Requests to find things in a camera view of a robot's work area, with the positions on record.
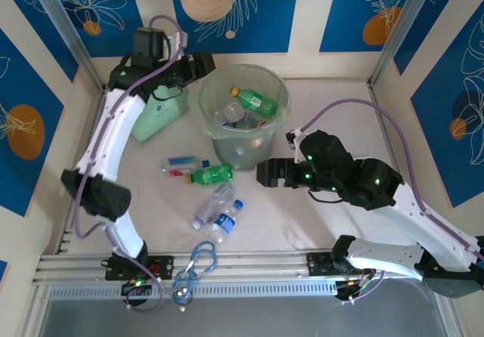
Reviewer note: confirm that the clear bottle blue red label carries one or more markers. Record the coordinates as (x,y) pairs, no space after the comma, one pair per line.
(181,162)

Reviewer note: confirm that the crushed green bottle yellow cap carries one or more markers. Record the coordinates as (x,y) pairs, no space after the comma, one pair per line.
(210,174)

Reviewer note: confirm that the crushed clear bottle white cap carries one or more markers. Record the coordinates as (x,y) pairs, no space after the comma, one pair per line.
(211,204)

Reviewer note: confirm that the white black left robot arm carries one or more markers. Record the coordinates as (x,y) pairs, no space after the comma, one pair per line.
(109,140)

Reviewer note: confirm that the mint green zip pouch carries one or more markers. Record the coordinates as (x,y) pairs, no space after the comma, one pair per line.
(159,118)

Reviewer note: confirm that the translucent green bucket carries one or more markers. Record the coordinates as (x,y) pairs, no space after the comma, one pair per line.
(242,152)

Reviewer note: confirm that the grey metal front panel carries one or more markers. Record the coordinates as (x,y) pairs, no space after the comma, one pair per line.
(246,318)

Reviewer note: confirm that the blue stethoscope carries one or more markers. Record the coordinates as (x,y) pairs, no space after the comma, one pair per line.
(182,295)

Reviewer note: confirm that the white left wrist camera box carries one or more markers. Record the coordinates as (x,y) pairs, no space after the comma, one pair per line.
(177,42)

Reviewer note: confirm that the aluminium frame post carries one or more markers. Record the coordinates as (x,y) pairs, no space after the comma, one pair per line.
(401,31)
(68,31)

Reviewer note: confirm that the aluminium front rail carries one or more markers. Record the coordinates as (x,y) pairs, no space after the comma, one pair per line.
(246,261)

